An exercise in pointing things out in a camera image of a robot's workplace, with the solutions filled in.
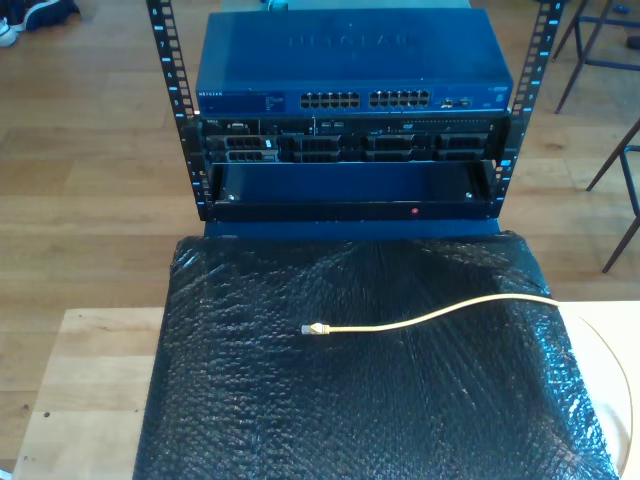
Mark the black perforated rack post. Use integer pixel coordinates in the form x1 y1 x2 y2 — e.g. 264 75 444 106
144 0 211 221
492 0 569 219

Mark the black bubble wrap mat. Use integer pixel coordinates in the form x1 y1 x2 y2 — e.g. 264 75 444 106
132 230 621 480

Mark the black rack server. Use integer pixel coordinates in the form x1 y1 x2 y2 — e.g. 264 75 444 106
199 115 511 165

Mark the yellow network cable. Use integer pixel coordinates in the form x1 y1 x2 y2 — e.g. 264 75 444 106
300 293 635 476

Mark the white sneaker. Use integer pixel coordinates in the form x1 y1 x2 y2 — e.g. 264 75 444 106
0 16 20 50

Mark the blue Netgear network switch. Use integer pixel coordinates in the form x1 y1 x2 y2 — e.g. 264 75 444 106
193 7 515 117

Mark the blue rack base plate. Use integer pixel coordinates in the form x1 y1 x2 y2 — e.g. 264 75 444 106
203 218 503 244

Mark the dark blue sneaker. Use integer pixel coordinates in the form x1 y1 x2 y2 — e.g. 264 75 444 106
7 0 82 32

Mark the dark metal stool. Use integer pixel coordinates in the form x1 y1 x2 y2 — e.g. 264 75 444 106
586 117 640 274
551 0 640 115

